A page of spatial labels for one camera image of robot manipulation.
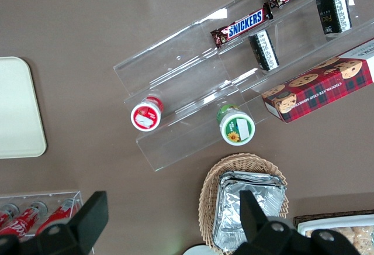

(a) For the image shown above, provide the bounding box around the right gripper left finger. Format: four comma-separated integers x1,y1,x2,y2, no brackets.
36,190,110,255

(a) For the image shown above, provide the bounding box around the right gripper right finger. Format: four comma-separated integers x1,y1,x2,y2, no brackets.
233,189,305,255

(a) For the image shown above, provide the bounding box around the clear rice cracker bag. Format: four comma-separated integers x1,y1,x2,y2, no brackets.
310,226,374,255

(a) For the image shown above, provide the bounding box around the stack of foil trays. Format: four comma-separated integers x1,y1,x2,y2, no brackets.
212,171,287,250

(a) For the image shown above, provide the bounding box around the clear acrylic bottle rack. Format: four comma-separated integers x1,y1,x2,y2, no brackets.
0,189,96,255

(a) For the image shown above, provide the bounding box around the beige rectangular tray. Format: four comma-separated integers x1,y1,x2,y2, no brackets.
0,56,47,159

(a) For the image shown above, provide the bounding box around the red tartan cookie box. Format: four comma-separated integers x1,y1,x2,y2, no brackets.
261,37,374,124

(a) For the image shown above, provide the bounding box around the white snack tray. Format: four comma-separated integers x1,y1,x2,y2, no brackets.
297,216,374,255

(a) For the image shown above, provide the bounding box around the red lidded cup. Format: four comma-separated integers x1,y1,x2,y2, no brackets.
130,95,164,132

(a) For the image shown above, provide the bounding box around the small black white box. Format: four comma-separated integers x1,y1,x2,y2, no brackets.
315,0,353,36
248,29,280,71

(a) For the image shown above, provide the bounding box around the green lidded cup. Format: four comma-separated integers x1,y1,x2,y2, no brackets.
216,104,256,146

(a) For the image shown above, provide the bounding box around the light oval wicker basket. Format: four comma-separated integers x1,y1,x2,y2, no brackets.
198,153,290,253

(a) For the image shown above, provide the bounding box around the red cola bottle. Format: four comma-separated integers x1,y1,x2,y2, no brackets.
34,198,80,238
0,204,19,229
0,201,48,246

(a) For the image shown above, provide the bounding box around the clear acrylic step stand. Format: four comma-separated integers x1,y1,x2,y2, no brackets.
113,0,374,173

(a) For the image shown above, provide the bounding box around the dark tray under snack tray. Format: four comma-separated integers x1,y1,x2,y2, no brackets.
293,209,374,229

